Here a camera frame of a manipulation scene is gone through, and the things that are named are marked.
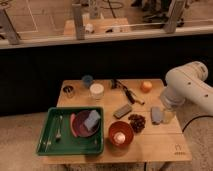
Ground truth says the grey whetstone block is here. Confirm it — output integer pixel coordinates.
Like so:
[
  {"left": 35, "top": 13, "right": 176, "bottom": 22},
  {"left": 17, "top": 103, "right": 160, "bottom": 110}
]
[{"left": 113, "top": 104, "right": 132, "bottom": 119}]

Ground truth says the purple plate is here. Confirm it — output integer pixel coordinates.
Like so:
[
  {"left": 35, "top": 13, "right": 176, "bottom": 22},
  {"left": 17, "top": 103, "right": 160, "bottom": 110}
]
[{"left": 72, "top": 110, "right": 101, "bottom": 137}]

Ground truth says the white egg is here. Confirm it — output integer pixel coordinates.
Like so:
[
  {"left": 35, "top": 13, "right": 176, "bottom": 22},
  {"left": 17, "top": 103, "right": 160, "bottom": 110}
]
[{"left": 114, "top": 132, "right": 125, "bottom": 144}]

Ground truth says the green plastic tray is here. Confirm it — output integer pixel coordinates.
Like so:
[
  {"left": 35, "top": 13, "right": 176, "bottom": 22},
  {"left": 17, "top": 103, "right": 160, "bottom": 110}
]
[{"left": 37, "top": 106, "right": 104, "bottom": 156}]

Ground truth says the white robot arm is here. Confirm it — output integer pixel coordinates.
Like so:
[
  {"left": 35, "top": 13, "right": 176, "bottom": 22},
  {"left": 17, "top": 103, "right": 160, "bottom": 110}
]
[{"left": 160, "top": 61, "right": 213, "bottom": 115}]

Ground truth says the small metal cup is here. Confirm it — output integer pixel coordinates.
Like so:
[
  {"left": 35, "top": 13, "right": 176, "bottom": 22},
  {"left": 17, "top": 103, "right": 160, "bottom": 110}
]
[{"left": 63, "top": 86, "right": 74, "bottom": 98}]

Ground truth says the white cup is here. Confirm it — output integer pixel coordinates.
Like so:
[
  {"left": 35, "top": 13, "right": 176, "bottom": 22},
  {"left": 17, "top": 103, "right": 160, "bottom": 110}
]
[{"left": 90, "top": 83, "right": 104, "bottom": 100}]

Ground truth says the metal spoon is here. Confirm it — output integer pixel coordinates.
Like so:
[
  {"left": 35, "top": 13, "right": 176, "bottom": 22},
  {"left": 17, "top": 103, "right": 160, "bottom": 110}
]
[{"left": 45, "top": 118, "right": 57, "bottom": 151}]

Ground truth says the orange fruit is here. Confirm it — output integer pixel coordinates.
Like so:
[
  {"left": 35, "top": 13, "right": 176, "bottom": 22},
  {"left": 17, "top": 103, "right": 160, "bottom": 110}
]
[{"left": 141, "top": 81, "right": 152, "bottom": 93}]

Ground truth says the black handled tool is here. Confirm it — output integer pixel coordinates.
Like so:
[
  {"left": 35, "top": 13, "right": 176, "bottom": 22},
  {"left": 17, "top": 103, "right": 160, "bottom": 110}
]
[{"left": 111, "top": 79, "right": 145, "bottom": 105}]

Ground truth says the metal fork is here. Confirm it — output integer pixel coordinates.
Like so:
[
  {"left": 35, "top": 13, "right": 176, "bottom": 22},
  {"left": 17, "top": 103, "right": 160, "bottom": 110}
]
[{"left": 56, "top": 115, "right": 63, "bottom": 141}]

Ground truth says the blue cup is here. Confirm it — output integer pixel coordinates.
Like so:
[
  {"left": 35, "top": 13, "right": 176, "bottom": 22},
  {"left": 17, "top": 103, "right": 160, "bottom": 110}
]
[{"left": 82, "top": 75, "right": 93, "bottom": 88}]

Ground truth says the black cable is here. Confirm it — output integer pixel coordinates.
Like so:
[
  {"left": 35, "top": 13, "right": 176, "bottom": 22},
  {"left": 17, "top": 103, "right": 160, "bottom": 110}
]
[{"left": 181, "top": 115, "right": 213, "bottom": 133}]

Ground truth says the red bowl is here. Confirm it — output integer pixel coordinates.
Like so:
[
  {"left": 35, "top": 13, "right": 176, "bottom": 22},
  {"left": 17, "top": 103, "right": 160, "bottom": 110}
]
[{"left": 108, "top": 121, "right": 134, "bottom": 148}]

